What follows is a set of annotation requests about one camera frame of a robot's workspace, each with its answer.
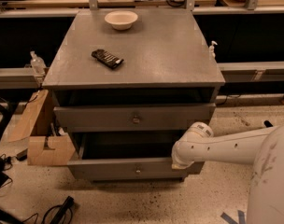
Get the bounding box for grey drawer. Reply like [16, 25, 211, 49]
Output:
[54, 104, 216, 133]
[68, 131, 204, 182]

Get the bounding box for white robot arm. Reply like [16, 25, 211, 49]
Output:
[171, 122, 284, 224]

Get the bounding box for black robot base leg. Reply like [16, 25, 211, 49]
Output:
[263, 120, 274, 128]

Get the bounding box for grey top drawer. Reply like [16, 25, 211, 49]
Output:
[54, 104, 216, 133]

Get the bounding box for grey drawer cabinet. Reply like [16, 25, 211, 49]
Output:
[42, 8, 226, 183]

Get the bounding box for black power strip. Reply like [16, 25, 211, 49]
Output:
[50, 196, 74, 224]

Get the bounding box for white pump bottle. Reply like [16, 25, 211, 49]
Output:
[208, 40, 218, 58]

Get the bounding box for brown cardboard box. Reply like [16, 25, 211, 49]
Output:
[8, 90, 75, 166]

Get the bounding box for black snack bar packet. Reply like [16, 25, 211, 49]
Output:
[92, 49, 123, 70]

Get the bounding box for white bowl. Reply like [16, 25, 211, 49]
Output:
[105, 10, 138, 31]

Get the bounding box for clear sanitizer bottle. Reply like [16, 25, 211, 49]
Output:
[30, 51, 46, 75]

